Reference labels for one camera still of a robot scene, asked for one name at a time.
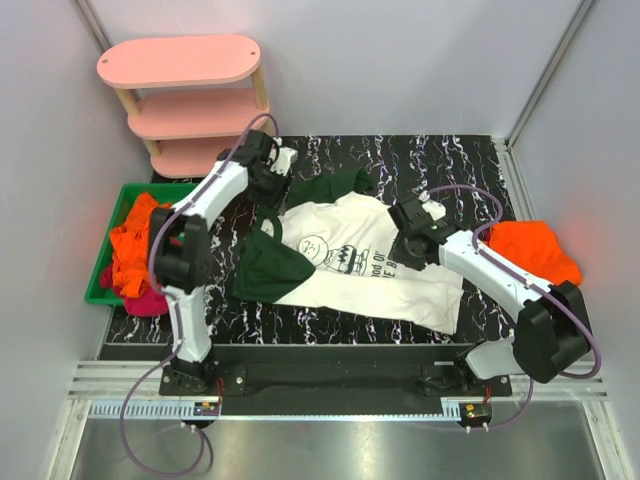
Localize white and green t-shirt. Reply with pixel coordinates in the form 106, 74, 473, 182
233, 169, 463, 335

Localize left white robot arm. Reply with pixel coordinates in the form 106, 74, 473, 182
148, 130, 298, 364

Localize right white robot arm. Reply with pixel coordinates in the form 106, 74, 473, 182
388, 197, 596, 383

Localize green plastic bin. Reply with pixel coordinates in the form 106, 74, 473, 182
83, 182, 201, 306

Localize orange folded t-shirt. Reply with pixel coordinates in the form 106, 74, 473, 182
486, 221, 583, 285

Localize pink three-tier wooden shelf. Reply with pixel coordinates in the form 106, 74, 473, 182
97, 34, 276, 179

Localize orange t-shirt in bin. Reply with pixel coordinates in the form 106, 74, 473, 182
109, 192, 170, 298

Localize magenta t-shirt in bin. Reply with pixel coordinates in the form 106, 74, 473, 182
99, 264, 168, 317

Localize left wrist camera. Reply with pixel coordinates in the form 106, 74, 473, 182
270, 147, 298, 176

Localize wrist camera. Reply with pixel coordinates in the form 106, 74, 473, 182
418, 192, 446, 221
270, 147, 298, 176

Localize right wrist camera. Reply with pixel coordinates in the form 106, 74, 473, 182
418, 192, 446, 221

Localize aluminium corner frame post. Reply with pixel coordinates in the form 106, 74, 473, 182
504, 0, 599, 149

